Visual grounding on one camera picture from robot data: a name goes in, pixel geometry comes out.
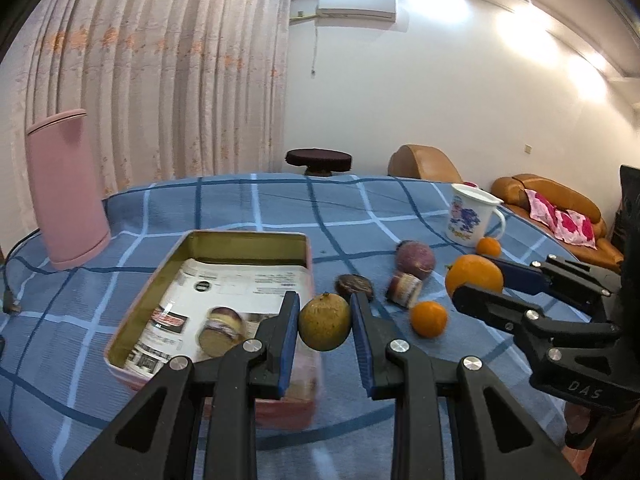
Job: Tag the yellow air conditioner pipe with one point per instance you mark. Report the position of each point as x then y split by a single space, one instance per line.
302 16

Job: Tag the pink cylindrical container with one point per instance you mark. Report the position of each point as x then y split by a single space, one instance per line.
65 190

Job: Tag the printed paper liner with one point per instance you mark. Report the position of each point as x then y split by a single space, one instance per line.
225 285

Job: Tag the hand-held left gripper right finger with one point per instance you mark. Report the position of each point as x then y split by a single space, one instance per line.
361 347

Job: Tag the blue checked tablecloth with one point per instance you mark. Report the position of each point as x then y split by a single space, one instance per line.
280 210

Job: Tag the cut sweet potato piece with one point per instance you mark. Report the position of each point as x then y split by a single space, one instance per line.
404 289
222 332

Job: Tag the yellow-green round fruit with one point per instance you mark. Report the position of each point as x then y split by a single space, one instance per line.
325 322

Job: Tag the white printed cup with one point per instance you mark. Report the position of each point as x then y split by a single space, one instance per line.
467 215

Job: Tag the white air conditioner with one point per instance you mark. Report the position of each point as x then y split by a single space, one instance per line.
356 5

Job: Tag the pink rectangular tin box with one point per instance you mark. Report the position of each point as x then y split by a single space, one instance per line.
165 280

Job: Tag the large orange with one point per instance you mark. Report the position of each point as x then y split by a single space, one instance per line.
472 272

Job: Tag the whole purple radish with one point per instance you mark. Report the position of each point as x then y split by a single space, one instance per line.
415 259

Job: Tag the round dark stool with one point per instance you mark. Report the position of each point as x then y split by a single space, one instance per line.
318 158

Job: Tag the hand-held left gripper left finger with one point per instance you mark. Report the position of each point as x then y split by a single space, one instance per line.
287 342

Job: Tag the brown leather sofa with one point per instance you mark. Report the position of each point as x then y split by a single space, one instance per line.
575 202

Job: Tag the brown leather armchair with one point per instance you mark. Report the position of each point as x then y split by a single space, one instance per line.
420 162

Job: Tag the small orange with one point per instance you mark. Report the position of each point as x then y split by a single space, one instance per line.
488 246
429 319

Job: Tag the dark purple passion fruit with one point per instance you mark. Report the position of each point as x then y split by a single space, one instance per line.
353 286

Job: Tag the pink floral curtain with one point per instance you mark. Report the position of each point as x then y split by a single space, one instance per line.
165 70

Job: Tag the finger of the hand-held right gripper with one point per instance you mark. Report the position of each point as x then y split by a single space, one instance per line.
515 272
492 302

